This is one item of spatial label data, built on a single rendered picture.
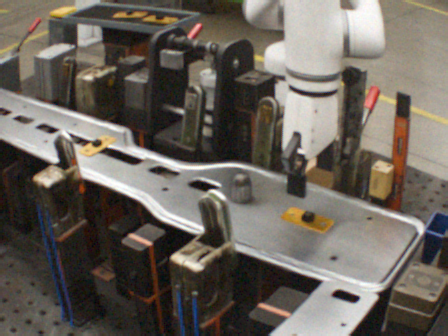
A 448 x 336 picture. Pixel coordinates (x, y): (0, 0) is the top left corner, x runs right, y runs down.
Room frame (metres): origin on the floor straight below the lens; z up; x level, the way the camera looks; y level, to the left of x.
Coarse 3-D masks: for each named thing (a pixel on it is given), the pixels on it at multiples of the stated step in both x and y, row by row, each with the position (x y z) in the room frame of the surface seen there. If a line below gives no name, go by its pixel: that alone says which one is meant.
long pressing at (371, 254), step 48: (0, 96) 1.55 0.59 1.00; (48, 144) 1.25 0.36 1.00; (144, 192) 1.05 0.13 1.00; (192, 192) 1.05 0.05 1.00; (336, 192) 1.03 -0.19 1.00; (240, 240) 0.91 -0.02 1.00; (288, 240) 0.90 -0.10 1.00; (336, 240) 0.90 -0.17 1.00; (384, 240) 0.88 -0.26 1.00; (384, 288) 0.76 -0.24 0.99
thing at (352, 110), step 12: (348, 72) 1.06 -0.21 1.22; (360, 72) 1.07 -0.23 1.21; (348, 84) 1.06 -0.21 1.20; (360, 84) 1.07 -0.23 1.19; (348, 96) 1.09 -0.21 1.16; (360, 96) 1.07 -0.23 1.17; (348, 108) 1.08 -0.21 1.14; (360, 108) 1.06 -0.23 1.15; (348, 120) 1.08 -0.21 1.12; (360, 120) 1.07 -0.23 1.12; (348, 132) 1.08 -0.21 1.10; (360, 132) 1.07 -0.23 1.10
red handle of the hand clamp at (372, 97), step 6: (372, 90) 1.16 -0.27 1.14; (378, 90) 1.16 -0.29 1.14; (366, 96) 1.15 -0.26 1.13; (372, 96) 1.15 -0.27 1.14; (378, 96) 1.16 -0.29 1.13; (366, 102) 1.14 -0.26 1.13; (372, 102) 1.14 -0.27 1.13; (366, 108) 1.13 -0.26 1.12; (372, 108) 1.13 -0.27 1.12; (366, 114) 1.12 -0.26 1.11; (366, 120) 1.11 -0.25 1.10; (348, 144) 1.07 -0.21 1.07; (348, 150) 1.06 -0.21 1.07; (348, 156) 1.06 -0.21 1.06
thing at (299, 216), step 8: (296, 208) 0.99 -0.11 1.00; (288, 216) 0.97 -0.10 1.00; (296, 216) 0.97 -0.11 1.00; (304, 216) 0.95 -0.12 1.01; (312, 216) 0.95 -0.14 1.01; (320, 216) 0.96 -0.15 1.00; (304, 224) 0.94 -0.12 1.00; (312, 224) 0.94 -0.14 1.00; (320, 224) 0.94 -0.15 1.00; (328, 224) 0.94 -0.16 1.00; (320, 232) 0.92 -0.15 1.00
